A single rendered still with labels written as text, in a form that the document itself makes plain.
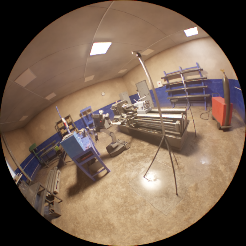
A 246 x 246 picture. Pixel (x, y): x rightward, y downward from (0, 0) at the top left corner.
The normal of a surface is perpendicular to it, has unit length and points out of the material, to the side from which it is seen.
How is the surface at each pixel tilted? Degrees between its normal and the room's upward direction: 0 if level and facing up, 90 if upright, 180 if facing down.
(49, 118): 90
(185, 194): 0
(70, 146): 90
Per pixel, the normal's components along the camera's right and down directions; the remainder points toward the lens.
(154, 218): -0.36, -0.88
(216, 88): -0.78, 0.47
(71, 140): 0.50, 0.09
